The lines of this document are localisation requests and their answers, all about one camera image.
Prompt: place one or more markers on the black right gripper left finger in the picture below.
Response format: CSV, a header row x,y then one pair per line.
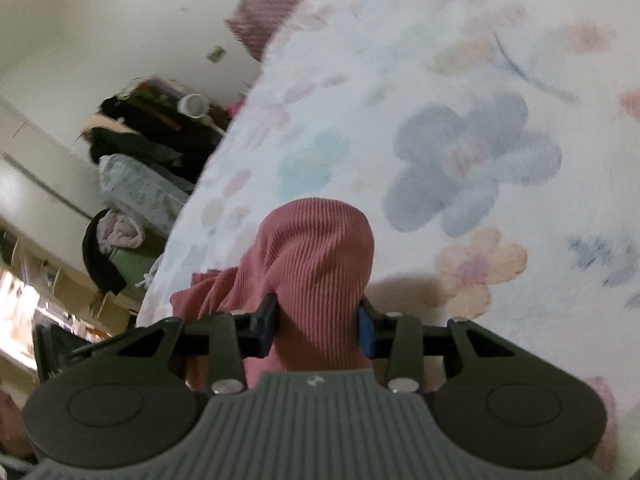
x,y
131,397

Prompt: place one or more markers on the small white fan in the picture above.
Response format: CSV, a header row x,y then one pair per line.
x,y
197,107

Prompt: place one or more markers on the dark hanging clothes rack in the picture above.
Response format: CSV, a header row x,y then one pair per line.
x,y
143,122

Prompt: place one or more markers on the pink ribbed small garment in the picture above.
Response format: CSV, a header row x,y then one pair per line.
x,y
316,256

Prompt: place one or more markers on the white floral bed quilt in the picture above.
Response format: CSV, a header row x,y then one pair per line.
x,y
493,146

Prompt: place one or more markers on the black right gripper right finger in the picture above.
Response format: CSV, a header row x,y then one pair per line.
x,y
492,398

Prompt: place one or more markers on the pink fluffy cloth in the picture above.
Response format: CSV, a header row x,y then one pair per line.
x,y
116,230

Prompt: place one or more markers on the pale floral garment bag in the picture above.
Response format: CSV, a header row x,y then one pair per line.
x,y
139,191

